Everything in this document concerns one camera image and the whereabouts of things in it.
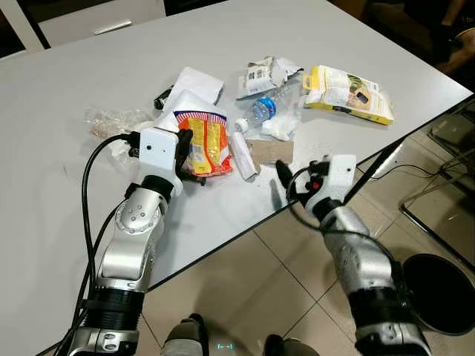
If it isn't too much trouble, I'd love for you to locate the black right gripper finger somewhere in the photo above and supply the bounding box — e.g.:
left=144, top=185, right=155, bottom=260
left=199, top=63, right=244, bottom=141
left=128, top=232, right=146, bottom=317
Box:
left=276, top=159, right=298, bottom=194

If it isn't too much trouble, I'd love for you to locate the red yellow snack bag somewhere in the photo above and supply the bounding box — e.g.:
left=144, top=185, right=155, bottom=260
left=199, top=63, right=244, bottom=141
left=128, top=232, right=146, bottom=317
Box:
left=174, top=109, right=233, bottom=179

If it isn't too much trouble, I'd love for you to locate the black round rubbish bin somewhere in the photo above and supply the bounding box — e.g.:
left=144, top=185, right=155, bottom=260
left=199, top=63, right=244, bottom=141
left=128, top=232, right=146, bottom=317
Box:
left=399, top=253, right=475, bottom=337

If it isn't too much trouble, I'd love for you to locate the small white plastic bottle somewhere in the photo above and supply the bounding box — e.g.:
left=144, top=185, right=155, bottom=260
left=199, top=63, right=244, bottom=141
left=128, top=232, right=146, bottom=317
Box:
left=229, top=117, right=260, bottom=181

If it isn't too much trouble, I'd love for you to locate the crumpled white tissue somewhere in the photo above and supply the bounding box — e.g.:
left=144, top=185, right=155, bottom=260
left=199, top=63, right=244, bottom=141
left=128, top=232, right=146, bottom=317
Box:
left=260, top=110, right=303, bottom=142

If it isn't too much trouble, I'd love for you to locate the small black object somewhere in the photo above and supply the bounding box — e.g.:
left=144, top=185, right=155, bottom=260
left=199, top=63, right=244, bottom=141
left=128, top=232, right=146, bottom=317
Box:
left=153, top=88, right=176, bottom=110

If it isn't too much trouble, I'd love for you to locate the clear bottle with blue label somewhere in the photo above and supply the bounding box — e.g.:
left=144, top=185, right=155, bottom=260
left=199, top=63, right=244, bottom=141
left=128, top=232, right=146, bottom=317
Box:
left=249, top=83, right=300, bottom=125

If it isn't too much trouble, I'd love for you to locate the clear plastic wrapper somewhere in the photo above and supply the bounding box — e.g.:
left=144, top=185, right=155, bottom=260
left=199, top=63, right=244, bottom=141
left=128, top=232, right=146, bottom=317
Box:
left=83, top=107, right=155, bottom=140

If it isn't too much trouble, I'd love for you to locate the yellow printed package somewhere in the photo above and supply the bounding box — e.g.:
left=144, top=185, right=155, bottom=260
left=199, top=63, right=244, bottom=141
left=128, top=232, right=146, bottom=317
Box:
left=301, top=65, right=396, bottom=126

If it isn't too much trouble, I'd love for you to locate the torn grey foil packet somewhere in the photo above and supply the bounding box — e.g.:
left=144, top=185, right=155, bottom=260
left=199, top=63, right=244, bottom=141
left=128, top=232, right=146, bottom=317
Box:
left=236, top=56, right=305, bottom=100

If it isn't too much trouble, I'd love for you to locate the white table with metal legs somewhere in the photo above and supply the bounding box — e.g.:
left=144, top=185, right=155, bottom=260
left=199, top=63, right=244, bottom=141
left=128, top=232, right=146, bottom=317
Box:
left=0, top=0, right=474, bottom=356

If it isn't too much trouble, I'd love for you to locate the white drawer cabinet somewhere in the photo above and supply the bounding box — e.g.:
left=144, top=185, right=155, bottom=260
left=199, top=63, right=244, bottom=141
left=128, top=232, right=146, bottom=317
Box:
left=36, top=0, right=167, bottom=48

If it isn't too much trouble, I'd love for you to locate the robot left leg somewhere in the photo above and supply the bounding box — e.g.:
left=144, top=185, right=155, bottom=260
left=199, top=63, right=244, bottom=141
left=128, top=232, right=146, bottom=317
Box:
left=160, top=314, right=210, bottom=356

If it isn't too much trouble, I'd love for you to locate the robot leg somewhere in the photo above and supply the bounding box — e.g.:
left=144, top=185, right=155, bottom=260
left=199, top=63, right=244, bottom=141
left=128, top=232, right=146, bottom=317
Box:
left=160, top=314, right=210, bottom=356
left=263, top=334, right=321, bottom=356

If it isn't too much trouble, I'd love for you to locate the robot right leg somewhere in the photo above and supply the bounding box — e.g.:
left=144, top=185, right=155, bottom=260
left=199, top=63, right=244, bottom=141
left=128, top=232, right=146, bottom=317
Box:
left=263, top=334, right=321, bottom=356

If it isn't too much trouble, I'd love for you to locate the seated person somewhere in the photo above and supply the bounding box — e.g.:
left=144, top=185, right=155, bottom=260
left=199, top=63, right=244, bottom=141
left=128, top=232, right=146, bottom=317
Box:
left=327, top=0, right=475, bottom=79

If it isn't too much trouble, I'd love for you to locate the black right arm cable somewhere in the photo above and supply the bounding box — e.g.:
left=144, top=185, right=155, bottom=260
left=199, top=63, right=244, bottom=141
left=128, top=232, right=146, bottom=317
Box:
left=286, top=165, right=416, bottom=312

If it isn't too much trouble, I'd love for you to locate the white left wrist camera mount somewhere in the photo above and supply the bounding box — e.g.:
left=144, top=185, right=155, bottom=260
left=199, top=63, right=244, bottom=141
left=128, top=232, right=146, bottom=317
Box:
left=136, top=127, right=184, bottom=198

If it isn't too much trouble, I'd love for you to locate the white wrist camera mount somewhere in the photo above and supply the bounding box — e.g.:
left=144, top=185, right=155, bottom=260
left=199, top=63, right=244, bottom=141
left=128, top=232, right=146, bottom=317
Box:
left=136, top=127, right=184, bottom=198
left=310, top=154, right=359, bottom=221

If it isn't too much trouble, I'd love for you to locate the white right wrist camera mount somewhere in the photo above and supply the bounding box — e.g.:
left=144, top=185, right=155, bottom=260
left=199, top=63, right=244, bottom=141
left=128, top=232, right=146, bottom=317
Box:
left=310, top=154, right=359, bottom=221

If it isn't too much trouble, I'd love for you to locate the grey metal frame chair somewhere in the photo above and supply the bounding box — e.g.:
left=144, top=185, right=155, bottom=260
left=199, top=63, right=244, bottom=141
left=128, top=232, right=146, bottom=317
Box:
left=399, top=95, right=475, bottom=269

